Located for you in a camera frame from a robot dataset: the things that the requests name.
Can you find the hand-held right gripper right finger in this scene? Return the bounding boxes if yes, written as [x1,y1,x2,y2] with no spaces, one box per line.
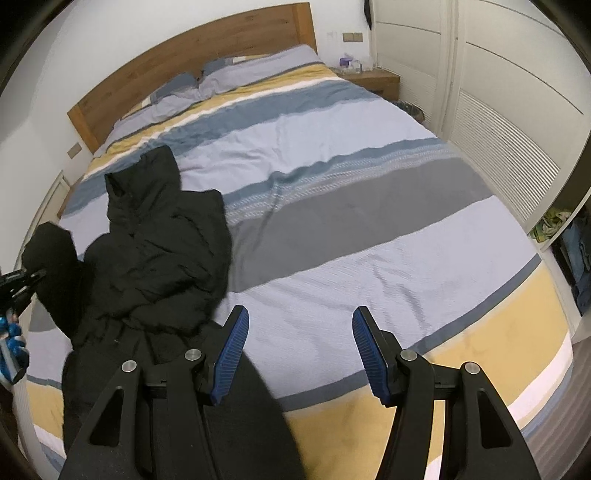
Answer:
[352,306,532,480]

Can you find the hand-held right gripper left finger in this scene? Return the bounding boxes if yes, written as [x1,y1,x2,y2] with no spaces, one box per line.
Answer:
[59,305,250,480]

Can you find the dark waste bin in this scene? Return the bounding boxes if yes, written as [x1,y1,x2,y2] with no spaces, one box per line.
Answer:
[396,99,424,123]

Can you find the blue hanging clothes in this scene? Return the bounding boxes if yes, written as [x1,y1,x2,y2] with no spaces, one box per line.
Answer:
[560,216,591,318]

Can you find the wooden nightstand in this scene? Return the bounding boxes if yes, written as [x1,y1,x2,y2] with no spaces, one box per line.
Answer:
[55,171,86,219]
[332,65,400,100]

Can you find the black padded jacket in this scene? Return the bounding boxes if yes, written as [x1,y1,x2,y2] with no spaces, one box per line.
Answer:
[21,145,305,480]

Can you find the green white crumpled cloth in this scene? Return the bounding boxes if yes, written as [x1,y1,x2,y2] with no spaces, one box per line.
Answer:
[530,208,573,243]

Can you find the striped pillow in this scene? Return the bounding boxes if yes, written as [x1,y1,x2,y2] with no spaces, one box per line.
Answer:
[115,71,206,134]
[201,44,324,95]

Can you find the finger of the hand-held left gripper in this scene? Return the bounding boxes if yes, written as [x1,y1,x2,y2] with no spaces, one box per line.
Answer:
[0,270,48,301]

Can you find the wooden headboard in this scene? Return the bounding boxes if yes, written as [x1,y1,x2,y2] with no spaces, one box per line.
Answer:
[67,2,319,154]

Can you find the white wardrobe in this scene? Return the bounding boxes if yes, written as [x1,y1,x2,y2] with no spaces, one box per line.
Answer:
[369,0,591,324]

